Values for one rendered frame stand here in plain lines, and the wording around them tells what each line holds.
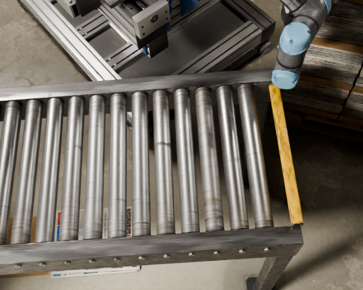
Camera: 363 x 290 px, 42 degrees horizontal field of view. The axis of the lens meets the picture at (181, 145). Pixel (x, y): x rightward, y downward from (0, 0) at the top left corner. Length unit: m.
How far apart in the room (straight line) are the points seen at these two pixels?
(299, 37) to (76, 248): 0.79
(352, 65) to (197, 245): 0.98
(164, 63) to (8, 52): 0.93
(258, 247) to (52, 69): 1.69
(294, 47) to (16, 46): 1.82
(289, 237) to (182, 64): 1.19
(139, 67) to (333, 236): 1.15
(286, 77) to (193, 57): 0.96
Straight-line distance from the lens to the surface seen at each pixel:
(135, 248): 1.24
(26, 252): 1.31
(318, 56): 1.85
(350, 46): 1.80
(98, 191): 1.31
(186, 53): 2.25
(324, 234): 2.12
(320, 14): 1.37
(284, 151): 1.31
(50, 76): 2.57
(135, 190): 1.29
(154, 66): 2.22
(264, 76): 1.46
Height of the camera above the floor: 1.98
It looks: 63 degrees down
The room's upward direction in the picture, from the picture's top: 7 degrees counter-clockwise
